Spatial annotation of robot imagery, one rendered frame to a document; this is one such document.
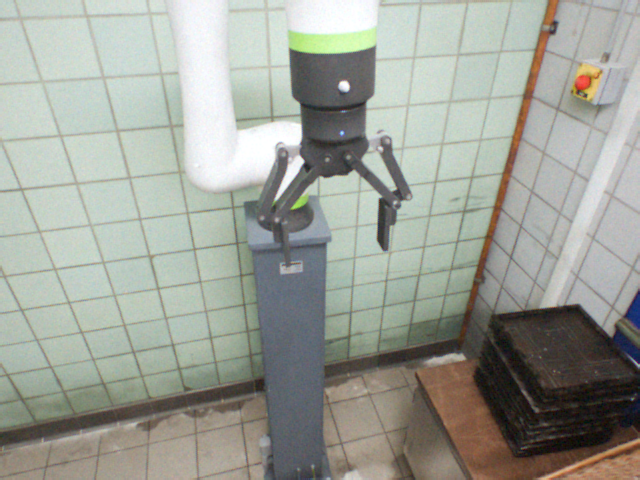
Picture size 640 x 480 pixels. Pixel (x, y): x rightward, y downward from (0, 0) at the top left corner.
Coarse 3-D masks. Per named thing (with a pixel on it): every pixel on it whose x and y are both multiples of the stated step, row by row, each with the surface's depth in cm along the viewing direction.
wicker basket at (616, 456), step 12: (624, 444) 110; (636, 444) 110; (600, 456) 109; (612, 456) 111; (624, 456) 113; (636, 456) 115; (564, 468) 109; (576, 468) 109; (588, 468) 112; (600, 468) 114; (612, 468) 116; (624, 468) 118; (636, 468) 120
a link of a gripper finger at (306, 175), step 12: (324, 156) 52; (300, 168) 56; (312, 168) 53; (324, 168) 53; (300, 180) 54; (312, 180) 54; (288, 192) 56; (300, 192) 55; (276, 204) 57; (288, 204) 56; (276, 216) 56
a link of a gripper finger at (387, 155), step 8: (384, 136) 54; (384, 144) 54; (392, 144) 54; (384, 152) 54; (392, 152) 55; (384, 160) 56; (392, 160) 55; (392, 168) 56; (392, 176) 57; (400, 176) 57; (400, 184) 57; (408, 192) 58; (408, 200) 59
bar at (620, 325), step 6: (624, 318) 92; (618, 324) 92; (624, 324) 91; (630, 324) 91; (624, 330) 91; (630, 330) 90; (636, 330) 89; (624, 336) 91; (630, 336) 89; (636, 336) 89; (636, 342) 88
